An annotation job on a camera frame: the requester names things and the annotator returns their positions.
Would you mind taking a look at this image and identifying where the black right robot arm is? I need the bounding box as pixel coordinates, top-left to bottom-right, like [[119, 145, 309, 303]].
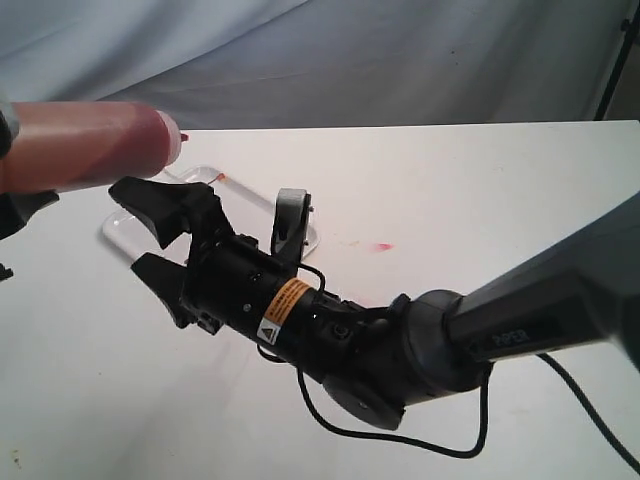
[[109, 177, 639, 430]]

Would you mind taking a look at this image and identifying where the black light stand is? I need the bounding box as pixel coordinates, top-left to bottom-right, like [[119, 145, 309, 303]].
[[593, 5, 639, 121]]

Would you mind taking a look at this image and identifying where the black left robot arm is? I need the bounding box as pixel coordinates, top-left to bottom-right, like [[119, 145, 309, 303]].
[[1, 101, 59, 240]]

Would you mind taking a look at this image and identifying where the red sauce squeeze bottle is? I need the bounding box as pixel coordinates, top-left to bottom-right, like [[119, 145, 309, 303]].
[[1, 102, 188, 194]]

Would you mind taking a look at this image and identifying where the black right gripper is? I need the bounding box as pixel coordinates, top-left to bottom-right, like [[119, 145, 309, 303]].
[[108, 176, 325, 350]]

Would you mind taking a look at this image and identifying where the white backdrop cloth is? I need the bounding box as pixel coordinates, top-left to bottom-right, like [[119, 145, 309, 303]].
[[1, 1, 632, 129]]

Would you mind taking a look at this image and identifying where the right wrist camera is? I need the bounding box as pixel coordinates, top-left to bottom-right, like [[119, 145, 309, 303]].
[[270, 188, 311, 265]]

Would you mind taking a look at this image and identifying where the white rectangular plate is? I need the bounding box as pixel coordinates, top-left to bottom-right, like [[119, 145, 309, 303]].
[[99, 164, 321, 266]]

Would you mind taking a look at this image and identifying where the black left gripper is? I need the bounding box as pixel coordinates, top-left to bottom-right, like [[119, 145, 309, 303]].
[[0, 191, 59, 240]]

